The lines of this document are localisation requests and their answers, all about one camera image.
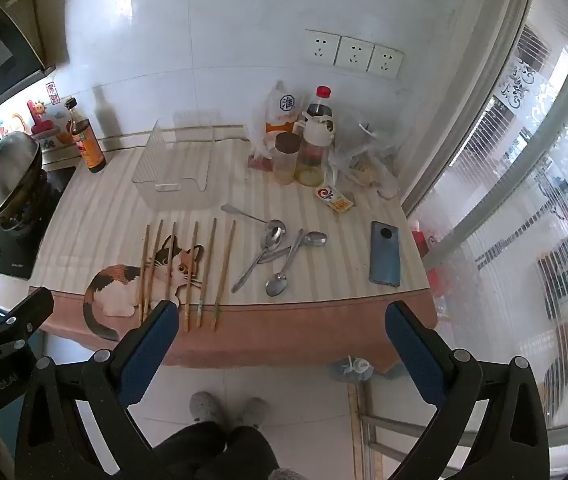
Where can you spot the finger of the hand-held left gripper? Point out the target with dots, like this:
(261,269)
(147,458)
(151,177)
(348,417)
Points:
(26,312)

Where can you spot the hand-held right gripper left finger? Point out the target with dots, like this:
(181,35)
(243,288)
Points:
(148,345)

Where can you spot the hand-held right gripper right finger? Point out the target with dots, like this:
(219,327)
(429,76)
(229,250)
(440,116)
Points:
(414,355)

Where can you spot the metal spoon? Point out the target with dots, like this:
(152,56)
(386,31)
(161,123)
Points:
(277,286)
(251,269)
(316,239)
(244,214)

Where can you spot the clear plastic container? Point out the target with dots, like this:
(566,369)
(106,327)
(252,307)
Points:
(173,170)

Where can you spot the black gas stove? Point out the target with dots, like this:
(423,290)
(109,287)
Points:
(11,242)

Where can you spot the grey slipper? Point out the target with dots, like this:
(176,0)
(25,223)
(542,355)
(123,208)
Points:
(254,411)
(206,407)

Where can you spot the red plastic container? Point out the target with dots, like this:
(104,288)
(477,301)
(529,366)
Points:
(426,260)

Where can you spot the blue smartphone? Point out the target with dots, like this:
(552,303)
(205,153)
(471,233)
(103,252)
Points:
(386,255)

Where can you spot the striped cat print tablecloth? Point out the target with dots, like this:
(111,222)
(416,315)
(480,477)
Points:
(314,310)

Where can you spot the steel wok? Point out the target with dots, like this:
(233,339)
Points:
(6,177)

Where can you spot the person's dark trouser legs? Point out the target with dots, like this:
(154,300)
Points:
(223,452)

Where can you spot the small white yellow packet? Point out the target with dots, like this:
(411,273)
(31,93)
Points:
(334,198)

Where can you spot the dark sauce bottle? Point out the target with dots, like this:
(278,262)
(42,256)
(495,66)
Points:
(88,147)

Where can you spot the crumpled clear plastic bags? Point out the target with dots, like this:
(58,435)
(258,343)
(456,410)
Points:
(369,155)

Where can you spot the small pink packet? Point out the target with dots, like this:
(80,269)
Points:
(260,164)

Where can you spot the brown lid clear jar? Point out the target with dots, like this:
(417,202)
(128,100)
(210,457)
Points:
(286,160)

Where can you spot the red cap cola bottle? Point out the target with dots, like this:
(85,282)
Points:
(320,105)

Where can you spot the white orange salt bag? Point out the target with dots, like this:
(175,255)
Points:
(281,107)

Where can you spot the metal table frame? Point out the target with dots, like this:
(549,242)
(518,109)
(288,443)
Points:
(371,425)

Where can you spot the colourful wall sticker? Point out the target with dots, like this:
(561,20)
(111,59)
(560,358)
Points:
(18,120)

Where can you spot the white wall socket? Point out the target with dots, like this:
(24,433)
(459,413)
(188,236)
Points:
(354,54)
(385,62)
(321,47)

